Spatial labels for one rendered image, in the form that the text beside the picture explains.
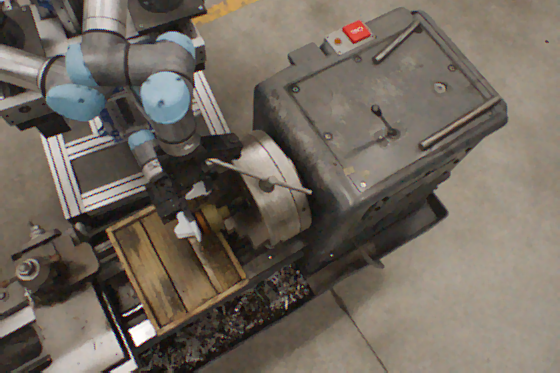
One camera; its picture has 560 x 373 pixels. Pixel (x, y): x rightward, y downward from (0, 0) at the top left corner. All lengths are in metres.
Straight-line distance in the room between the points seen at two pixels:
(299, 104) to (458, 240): 1.58
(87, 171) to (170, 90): 1.67
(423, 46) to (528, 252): 1.61
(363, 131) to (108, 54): 0.67
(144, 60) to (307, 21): 2.29
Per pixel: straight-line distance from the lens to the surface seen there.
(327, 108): 1.27
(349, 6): 3.23
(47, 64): 1.21
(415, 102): 1.34
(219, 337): 1.75
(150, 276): 1.50
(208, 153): 0.94
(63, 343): 1.44
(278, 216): 1.20
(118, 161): 2.40
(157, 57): 0.87
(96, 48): 0.90
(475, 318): 2.59
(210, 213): 1.27
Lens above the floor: 2.33
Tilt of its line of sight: 66 degrees down
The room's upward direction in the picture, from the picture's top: 10 degrees clockwise
